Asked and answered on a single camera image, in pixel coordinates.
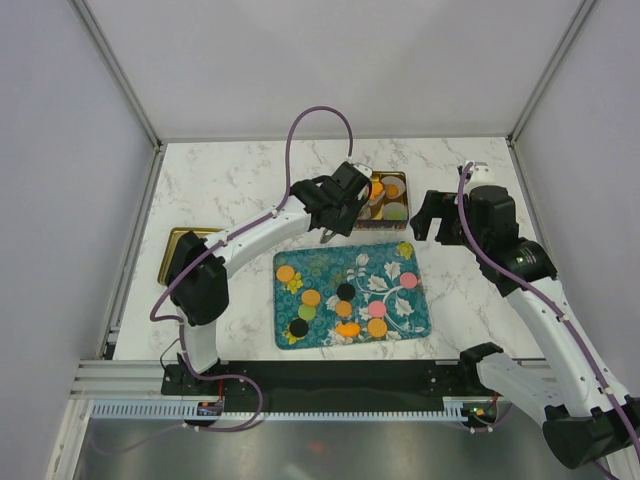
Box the pink sandwich cookie upper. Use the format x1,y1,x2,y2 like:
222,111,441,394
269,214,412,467
399,272,419,289

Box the aluminium frame rail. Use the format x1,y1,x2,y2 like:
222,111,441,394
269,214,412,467
69,358,169,401

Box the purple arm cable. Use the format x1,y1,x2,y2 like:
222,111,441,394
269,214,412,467
149,105,355,374
457,162,640,480

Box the dotted orange biscuit centre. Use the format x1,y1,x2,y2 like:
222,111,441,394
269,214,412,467
301,289,321,307

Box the gold tin lid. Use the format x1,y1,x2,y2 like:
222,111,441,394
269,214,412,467
157,227,219,286

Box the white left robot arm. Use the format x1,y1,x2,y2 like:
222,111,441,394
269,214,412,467
167,161,373,394

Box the square cookie tin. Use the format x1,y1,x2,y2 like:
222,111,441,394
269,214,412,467
354,171,409,231

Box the pink sandwich cookie lower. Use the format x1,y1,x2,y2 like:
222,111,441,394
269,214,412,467
368,300,387,318

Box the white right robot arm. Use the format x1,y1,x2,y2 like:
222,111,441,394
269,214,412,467
410,162,639,469

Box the slotted white cable duct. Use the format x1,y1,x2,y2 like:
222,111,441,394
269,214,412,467
90,398,475,422

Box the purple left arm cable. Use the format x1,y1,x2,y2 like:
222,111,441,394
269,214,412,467
149,105,355,374

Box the black sandwich cookie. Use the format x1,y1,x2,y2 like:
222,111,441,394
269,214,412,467
288,318,309,338
336,283,356,302

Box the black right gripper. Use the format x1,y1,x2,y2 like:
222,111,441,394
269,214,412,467
409,189,488,255

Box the orange fish cookie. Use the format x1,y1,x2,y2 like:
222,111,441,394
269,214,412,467
335,322,361,338
369,182,384,202

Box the teal floral serving tray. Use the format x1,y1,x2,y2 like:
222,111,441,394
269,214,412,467
273,241,432,350

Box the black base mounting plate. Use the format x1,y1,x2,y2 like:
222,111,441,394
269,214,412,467
161,360,491,412

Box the silver metal tongs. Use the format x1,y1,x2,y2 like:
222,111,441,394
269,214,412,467
320,228,337,244

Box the plain orange cookie middle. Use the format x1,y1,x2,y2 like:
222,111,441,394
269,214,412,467
334,300,353,318

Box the orange cookie in tin right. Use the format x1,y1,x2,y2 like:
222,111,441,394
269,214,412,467
385,184,399,198

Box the dotted orange biscuit far left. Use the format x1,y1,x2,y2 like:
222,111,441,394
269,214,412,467
276,265,296,283

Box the black sandwich cookie lower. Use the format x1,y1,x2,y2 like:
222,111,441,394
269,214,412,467
288,318,309,338

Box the pink sandwich cookie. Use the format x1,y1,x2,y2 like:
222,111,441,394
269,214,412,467
368,300,387,318
399,272,419,289

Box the black sandwich cookie upper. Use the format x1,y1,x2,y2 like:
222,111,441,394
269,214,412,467
336,283,356,302

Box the dotted orange sandwich biscuit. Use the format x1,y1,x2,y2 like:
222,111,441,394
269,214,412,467
367,318,388,338

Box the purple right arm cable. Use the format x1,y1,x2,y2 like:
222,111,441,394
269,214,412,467
457,162,640,480

